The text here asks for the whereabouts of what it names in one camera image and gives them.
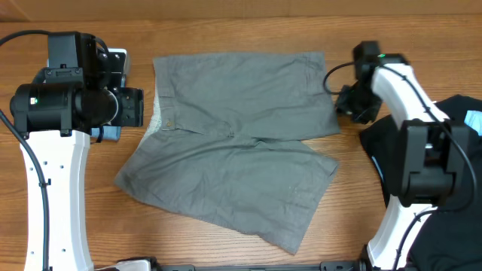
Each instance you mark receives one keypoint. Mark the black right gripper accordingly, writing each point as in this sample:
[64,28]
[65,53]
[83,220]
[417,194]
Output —
[370,114]

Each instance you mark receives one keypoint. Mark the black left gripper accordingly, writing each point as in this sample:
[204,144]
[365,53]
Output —
[133,108]

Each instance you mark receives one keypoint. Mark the grey cotton shorts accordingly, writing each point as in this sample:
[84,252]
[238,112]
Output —
[226,143]

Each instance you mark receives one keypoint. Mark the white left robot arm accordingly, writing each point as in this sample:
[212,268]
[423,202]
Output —
[56,118]

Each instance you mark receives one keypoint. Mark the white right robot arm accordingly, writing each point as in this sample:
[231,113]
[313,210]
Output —
[429,156]

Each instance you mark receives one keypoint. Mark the folded blue denim shorts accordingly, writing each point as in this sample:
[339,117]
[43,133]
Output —
[109,133]

